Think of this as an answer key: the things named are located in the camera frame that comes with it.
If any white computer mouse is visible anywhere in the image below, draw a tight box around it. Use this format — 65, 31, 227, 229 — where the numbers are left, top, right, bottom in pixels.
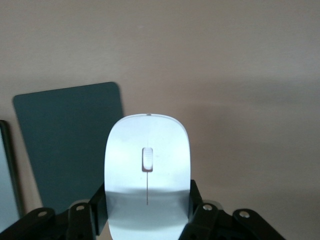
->
104, 112, 193, 240

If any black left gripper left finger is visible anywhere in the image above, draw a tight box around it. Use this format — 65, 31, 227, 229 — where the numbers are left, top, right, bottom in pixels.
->
0, 180, 109, 240

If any silver laptop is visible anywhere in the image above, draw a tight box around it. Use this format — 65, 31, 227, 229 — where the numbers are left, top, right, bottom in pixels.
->
0, 119, 25, 222

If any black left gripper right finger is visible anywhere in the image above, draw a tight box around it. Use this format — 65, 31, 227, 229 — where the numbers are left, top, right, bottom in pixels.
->
179, 178, 286, 240

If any black mouse pad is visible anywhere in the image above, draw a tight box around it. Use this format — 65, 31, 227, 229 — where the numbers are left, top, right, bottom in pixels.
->
12, 81, 126, 215

